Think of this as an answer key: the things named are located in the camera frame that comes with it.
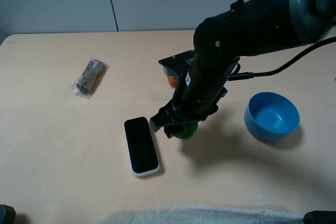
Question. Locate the orange waffle piece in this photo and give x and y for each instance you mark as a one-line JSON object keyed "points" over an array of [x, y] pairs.
{"points": [[172, 81]]}

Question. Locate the green lime fruit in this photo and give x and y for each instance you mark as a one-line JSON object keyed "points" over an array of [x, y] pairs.
{"points": [[188, 130]]}

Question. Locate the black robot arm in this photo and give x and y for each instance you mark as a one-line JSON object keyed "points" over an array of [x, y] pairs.
{"points": [[249, 28]]}

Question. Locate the black object bottom left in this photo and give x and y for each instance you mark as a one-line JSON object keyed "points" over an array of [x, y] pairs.
{"points": [[7, 214]]}

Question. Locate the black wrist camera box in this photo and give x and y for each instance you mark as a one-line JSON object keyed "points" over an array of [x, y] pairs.
{"points": [[177, 65]]}

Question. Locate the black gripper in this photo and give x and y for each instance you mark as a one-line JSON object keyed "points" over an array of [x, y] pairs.
{"points": [[195, 97]]}

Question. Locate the grey cloth at bottom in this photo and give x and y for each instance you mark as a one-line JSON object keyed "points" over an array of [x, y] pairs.
{"points": [[203, 215]]}

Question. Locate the black object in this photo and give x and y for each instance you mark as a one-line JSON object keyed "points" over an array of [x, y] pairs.
{"points": [[320, 217], [7, 214]]}

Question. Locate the blue plastic bowl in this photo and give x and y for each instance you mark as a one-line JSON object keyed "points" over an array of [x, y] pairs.
{"points": [[270, 116]]}

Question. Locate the black object bottom right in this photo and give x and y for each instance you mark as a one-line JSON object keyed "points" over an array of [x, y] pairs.
{"points": [[320, 217]]}

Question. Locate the wrapped green leaf bundle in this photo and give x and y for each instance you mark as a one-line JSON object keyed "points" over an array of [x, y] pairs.
{"points": [[87, 83]]}

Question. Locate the black and white phone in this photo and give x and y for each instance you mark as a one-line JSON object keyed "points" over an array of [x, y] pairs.
{"points": [[141, 148]]}

